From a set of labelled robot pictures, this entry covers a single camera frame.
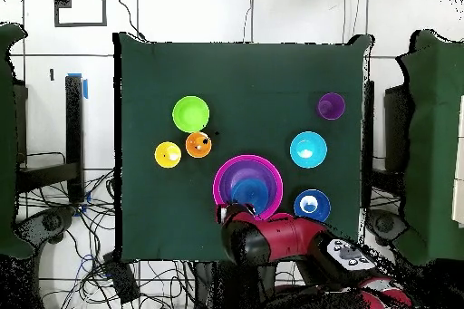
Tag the purple bowl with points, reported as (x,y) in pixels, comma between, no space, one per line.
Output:
(232,175)

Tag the large pink bowl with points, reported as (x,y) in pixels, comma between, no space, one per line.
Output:
(216,187)

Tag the orange cup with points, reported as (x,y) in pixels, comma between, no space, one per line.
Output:
(194,140)

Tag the blue ringed flat-bottom bowl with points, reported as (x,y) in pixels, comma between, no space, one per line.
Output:
(250,191)

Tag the green bowl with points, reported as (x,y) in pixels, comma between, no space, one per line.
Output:
(190,114)

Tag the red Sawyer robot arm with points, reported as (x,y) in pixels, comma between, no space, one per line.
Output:
(286,233)

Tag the yellow cup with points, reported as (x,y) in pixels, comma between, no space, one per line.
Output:
(164,150)

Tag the cyan bowl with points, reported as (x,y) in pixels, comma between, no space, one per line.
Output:
(308,146)

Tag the dark blue bowl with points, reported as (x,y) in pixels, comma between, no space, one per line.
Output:
(320,211)

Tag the purple cup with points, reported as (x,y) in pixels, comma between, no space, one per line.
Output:
(331,106)

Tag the black stand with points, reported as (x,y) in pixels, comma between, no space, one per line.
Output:
(74,124)
(369,124)

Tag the blue tape piece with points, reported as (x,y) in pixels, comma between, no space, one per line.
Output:
(85,88)

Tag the black box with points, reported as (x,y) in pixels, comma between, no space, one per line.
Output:
(123,280)

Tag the grey chair base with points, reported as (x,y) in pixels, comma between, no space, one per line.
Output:
(386,224)
(50,222)

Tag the dark green side tablecloth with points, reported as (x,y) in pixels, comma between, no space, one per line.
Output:
(7,142)
(435,142)

